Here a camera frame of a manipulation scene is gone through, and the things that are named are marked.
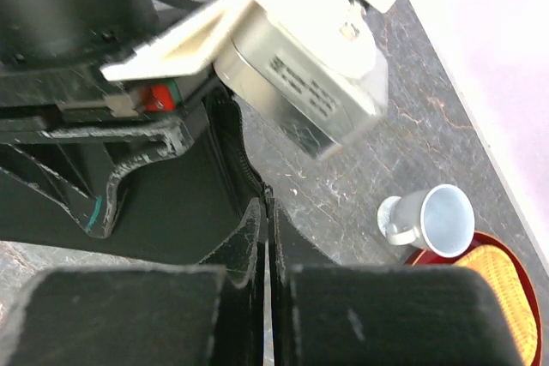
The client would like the pale blue footed mug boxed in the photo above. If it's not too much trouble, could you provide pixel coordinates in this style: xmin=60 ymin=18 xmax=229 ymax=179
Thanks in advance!
xmin=377 ymin=184 xmax=475 ymax=258

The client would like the round red lacquer tray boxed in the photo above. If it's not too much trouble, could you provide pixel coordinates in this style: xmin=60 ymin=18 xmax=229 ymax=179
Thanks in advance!
xmin=406 ymin=231 xmax=543 ymax=365

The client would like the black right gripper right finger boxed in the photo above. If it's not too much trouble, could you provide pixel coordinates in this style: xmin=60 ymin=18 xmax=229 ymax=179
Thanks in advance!
xmin=268 ymin=199 xmax=522 ymax=365

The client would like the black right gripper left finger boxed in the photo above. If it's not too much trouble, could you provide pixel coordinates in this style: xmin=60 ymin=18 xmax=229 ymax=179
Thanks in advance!
xmin=1 ymin=200 xmax=267 ymax=365

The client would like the woven bamboo basket tray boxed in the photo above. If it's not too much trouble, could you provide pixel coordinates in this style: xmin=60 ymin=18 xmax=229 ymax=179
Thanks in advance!
xmin=454 ymin=245 xmax=538 ymax=365

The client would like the black zippered tool case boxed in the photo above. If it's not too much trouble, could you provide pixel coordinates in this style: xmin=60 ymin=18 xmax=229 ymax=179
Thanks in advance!
xmin=0 ymin=82 xmax=327 ymax=267

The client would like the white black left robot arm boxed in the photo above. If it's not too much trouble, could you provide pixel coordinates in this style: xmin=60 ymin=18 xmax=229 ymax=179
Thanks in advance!
xmin=1 ymin=0 xmax=243 ymax=244

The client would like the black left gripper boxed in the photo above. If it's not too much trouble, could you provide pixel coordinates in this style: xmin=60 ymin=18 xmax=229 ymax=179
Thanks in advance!
xmin=1 ymin=60 xmax=211 ymax=238

